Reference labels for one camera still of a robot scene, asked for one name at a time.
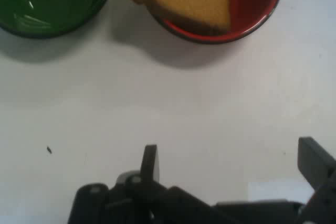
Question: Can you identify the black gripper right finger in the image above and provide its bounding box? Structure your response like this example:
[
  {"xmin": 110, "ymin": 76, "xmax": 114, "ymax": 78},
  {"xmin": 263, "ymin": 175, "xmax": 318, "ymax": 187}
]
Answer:
[{"xmin": 296, "ymin": 136, "xmax": 336, "ymax": 224}]

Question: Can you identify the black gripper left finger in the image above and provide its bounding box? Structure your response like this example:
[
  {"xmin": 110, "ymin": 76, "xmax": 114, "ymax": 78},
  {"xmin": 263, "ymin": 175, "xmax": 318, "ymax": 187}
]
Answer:
[{"xmin": 67, "ymin": 144, "xmax": 218, "ymax": 224}]

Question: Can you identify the red plate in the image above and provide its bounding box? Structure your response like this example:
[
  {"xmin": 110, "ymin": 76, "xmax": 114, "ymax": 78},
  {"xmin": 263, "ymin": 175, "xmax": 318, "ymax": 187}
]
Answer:
[{"xmin": 146, "ymin": 0, "xmax": 284, "ymax": 45}]

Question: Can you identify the green glazed bowl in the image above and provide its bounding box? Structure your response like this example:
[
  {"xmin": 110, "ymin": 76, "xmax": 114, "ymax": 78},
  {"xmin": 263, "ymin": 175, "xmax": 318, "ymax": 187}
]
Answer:
[{"xmin": 0, "ymin": 0, "xmax": 115, "ymax": 39}]

